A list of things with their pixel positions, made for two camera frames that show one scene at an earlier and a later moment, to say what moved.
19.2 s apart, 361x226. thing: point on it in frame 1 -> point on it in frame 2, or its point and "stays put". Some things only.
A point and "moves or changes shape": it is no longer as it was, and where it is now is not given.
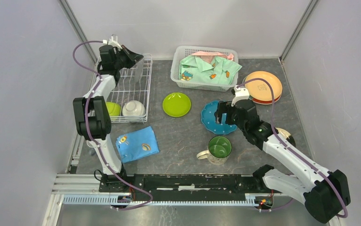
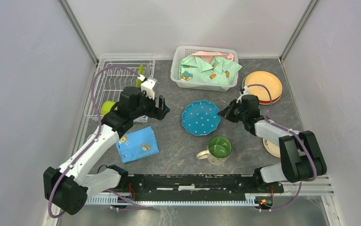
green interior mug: [219, 150] stays put
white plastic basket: [181, 52] stays put
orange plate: [261, 89] stays put
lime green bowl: [113, 108] stays put
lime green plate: [176, 104] -> [139, 82]
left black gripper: [133, 58] -> [159, 113]
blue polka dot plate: [209, 119] moves or changes shape
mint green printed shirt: [220, 71] stays put
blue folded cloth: [138, 145] stays put
